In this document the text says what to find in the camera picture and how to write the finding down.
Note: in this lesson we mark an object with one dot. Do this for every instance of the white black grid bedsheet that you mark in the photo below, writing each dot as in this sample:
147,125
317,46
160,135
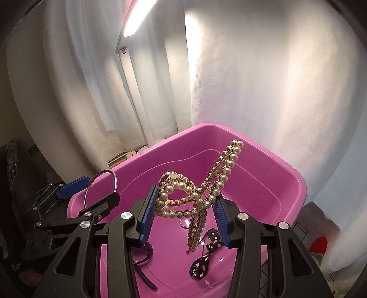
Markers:
317,233

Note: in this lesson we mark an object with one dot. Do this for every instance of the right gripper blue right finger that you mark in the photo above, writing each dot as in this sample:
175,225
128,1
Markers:
239,230

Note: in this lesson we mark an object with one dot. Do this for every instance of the gold pearl hair claw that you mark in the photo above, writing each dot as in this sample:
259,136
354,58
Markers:
179,197

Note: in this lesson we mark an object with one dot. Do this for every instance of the black digital wrist watch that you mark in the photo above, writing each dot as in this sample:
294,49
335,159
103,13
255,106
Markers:
147,248

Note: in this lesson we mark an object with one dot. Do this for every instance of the black patterned hair clip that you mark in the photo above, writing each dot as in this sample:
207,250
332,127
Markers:
199,268

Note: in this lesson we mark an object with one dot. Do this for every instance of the plain silver bangle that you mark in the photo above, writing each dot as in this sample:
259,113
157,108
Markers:
105,171

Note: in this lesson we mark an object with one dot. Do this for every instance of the white sheer curtain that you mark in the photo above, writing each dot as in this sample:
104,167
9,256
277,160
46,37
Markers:
291,75

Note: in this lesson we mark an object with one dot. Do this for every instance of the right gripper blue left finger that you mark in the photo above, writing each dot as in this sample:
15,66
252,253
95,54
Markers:
129,230

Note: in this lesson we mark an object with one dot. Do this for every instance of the pink plastic storage bin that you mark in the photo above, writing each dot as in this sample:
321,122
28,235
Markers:
261,184

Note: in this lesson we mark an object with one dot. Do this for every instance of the pink fuzzy strawberry headband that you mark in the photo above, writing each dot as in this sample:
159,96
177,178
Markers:
318,249

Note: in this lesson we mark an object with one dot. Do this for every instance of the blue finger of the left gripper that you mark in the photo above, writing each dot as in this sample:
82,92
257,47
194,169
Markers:
102,208
68,190

